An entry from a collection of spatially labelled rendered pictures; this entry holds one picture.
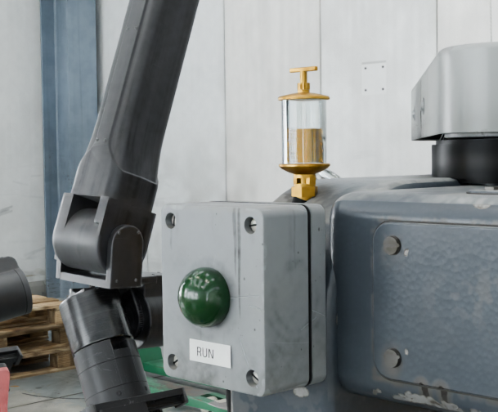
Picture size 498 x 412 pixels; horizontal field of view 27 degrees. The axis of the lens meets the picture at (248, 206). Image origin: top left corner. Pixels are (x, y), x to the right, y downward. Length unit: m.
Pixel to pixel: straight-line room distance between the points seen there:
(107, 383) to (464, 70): 0.45
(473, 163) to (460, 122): 0.03
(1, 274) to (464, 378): 0.82
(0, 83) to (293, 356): 8.77
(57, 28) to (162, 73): 8.56
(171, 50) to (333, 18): 6.44
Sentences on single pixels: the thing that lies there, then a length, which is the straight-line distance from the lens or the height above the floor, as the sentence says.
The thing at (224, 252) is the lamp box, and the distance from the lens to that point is 0.50.
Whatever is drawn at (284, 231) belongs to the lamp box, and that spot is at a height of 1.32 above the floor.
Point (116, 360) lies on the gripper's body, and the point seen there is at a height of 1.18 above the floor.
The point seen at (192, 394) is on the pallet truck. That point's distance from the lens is 5.49.
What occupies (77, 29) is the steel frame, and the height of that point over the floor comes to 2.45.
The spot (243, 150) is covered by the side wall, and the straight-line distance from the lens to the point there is 7.95.
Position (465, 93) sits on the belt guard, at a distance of 0.60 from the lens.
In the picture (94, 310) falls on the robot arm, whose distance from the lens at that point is 0.92.
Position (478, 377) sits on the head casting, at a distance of 0.47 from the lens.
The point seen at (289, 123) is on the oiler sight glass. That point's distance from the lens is 0.56.
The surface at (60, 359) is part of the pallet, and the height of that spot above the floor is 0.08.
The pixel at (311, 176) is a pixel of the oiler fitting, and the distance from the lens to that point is 0.57.
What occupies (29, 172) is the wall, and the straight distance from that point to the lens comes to 9.36.
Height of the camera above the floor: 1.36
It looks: 3 degrees down
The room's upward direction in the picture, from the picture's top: 1 degrees counter-clockwise
